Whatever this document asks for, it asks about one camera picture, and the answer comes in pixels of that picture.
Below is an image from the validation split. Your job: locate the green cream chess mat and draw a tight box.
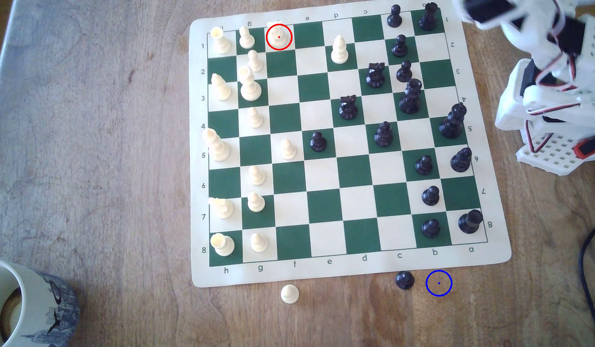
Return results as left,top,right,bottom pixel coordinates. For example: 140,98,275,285
188,0,513,289

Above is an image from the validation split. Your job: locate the cream chess king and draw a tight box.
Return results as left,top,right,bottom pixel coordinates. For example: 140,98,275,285
202,128,231,162

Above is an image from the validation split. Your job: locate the black chess bishop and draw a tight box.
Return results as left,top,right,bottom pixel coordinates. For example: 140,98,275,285
374,121,394,147
450,147,473,173

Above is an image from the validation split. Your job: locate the cream chess queen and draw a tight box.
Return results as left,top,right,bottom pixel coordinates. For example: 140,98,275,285
238,66,262,102

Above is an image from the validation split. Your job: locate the cream chess rook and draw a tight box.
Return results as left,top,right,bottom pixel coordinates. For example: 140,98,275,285
210,26,232,55
210,233,235,256

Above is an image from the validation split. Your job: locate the cream chess bishop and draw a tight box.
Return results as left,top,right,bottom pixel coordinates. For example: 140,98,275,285
211,73,232,101
331,35,349,65

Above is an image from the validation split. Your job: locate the black chess rook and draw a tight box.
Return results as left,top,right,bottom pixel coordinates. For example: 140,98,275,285
458,209,484,235
419,2,440,31

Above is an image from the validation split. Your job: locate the skyline print ceramic mug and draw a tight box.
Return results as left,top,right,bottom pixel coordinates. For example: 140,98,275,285
0,258,80,347

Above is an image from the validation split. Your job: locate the red black connector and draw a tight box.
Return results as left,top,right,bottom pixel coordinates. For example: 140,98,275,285
573,139,595,159

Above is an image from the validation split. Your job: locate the red servo wire bundle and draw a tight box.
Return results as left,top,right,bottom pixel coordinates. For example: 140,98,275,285
521,58,595,155

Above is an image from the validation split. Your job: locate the white perforated base plate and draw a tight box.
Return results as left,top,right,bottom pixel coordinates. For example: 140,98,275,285
515,131,595,176

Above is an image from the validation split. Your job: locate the black cable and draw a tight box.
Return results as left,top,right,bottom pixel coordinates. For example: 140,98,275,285
579,223,595,339

